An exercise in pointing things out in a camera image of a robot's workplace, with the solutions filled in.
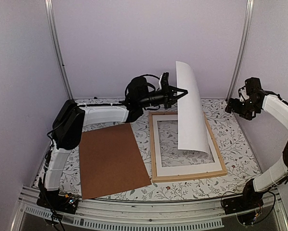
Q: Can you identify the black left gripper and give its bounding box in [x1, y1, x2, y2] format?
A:
[139, 83, 188, 110]

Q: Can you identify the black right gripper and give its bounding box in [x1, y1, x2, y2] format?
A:
[225, 98, 259, 120]

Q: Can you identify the photo with white border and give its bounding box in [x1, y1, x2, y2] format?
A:
[176, 61, 209, 153]

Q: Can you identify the white photo mat board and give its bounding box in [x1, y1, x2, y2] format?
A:
[149, 112, 227, 182]

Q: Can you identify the light wooden picture frame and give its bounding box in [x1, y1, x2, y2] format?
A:
[149, 112, 227, 183]

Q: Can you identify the brown backing board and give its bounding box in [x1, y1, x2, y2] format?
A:
[79, 123, 151, 199]

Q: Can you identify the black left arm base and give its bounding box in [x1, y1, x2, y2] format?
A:
[37, 179, 78, 214]

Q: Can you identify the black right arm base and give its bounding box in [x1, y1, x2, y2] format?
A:
[221, 179, 264, 215]

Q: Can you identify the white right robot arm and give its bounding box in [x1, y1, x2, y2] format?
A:
[225, 90, 288, 193]

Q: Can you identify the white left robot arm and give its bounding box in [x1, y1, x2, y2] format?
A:
[38, 84, 188, 209]

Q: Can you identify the floral patterned table cover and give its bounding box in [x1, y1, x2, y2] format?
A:
[59, 100, 260, 201]

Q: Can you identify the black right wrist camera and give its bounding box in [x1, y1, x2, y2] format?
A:
[238, 77, 262, 98]

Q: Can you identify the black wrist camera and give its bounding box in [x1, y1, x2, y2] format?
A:
[238, 77, 262, 98]
[122, 74, 160, 107]

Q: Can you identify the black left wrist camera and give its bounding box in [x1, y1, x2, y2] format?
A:
[122, 74, 160, 107]

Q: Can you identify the right aluminium corner post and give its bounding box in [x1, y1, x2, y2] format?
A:
[225, 0, 254, 101]

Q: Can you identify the aluminium corner post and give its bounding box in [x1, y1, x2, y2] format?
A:
[225, 0, 254, 101]
[44, 0, 74, 99]

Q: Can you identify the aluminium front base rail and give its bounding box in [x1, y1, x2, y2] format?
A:
[11, 186, 288, 231]

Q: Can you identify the left aluminium corner post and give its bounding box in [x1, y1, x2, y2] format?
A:
[44, 0, 74, 99]

